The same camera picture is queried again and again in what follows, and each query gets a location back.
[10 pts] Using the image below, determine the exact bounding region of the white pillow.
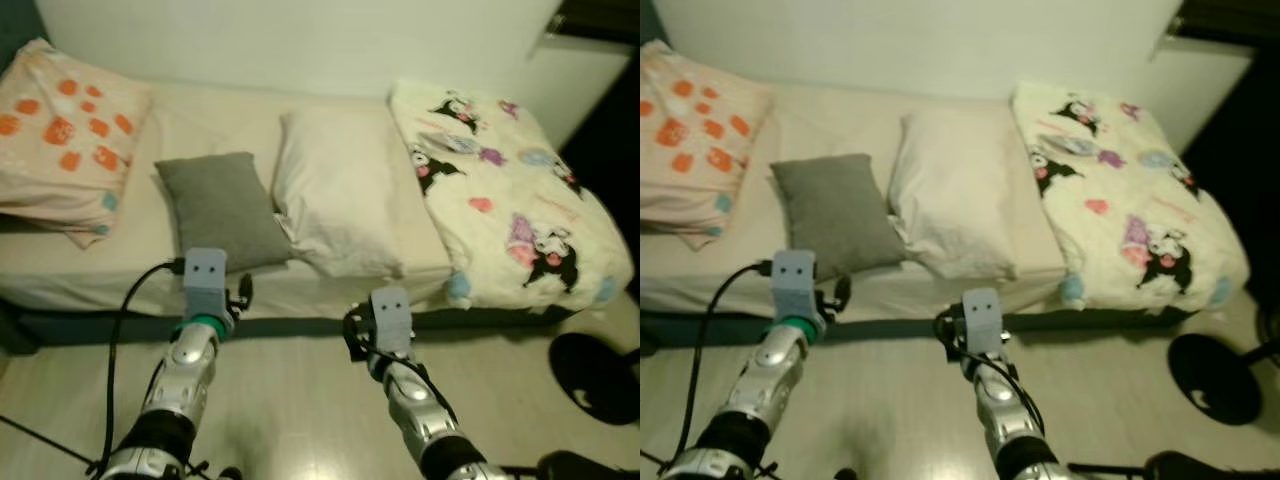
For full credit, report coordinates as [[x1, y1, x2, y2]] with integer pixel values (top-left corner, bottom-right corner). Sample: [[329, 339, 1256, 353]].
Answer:
[[272, 105, 451, 279], [888, 108, 1066, 281]]

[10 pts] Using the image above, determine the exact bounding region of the black chair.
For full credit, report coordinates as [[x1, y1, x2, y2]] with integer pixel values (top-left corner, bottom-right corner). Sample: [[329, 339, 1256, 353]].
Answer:
[[1068, 452, 1280, 480], [500, 450, 641, 480]]

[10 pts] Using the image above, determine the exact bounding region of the cream cartoon print blanket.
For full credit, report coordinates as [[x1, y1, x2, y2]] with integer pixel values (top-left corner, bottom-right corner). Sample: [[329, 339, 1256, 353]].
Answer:
[[1010, 80, 1251, 313], [388, 80, 636, 313]]

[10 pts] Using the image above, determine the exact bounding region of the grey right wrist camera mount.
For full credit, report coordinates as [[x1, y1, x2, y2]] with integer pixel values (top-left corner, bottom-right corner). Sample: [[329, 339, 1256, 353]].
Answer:
[[962, 290, 1006, 356], [370, 288, 413, 359]]

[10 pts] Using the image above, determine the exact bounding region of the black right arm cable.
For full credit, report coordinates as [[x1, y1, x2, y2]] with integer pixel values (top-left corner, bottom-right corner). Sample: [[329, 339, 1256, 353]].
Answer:
[[945, 338, 1046, 436], [345, 335, 461, 426]]

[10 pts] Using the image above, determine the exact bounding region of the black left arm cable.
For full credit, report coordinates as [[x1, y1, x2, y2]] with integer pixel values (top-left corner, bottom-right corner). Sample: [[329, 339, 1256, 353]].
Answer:
[[683, 260, 776, 473], [92, 257, 189, 479]]

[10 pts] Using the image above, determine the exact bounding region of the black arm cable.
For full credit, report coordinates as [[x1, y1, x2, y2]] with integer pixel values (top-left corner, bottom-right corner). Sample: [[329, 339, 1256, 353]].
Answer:
[[92, 257, 189, 479], [683, 260, 776, 473], [345, 335, 461, 426], [945, 338, 1046, 436]]

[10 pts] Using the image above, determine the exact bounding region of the pink pillow with orange flowers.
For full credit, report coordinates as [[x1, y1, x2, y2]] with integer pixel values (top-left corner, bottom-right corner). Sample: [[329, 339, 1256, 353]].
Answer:
[[0, 38, 153, 249], [640, 40, 773, 251]]

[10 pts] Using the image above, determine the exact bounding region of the bed with cream sheet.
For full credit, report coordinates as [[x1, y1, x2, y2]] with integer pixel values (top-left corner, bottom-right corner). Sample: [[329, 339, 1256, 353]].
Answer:
[[640, 78, 1261, 348], [0, 78, 636, 351]]

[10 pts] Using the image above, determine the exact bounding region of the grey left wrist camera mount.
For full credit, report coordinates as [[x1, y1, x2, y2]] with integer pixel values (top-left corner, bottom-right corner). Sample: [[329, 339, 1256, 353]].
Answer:
[[182, 248, 229, 319], [770, 250, 821, 321]]

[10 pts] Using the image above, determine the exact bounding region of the black standing fan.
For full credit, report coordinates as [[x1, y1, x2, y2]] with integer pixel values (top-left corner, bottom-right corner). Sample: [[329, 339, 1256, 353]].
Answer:
[[1168, 305, 1280, 426], [548, 333, 641, 426]]

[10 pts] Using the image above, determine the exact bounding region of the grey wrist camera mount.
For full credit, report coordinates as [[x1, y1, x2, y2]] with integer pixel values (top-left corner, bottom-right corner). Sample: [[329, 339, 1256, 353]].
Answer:
[[370, 288, 413, 359], [770, 250, 821, 321], [962, 290, 1006, 356], [182, 248, 229, 319]]

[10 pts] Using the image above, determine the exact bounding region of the grey pillow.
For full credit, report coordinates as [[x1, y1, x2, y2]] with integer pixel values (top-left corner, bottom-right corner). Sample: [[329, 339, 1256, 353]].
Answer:
[[153, 152, 293, 273], [770, 153, 909, 281]]

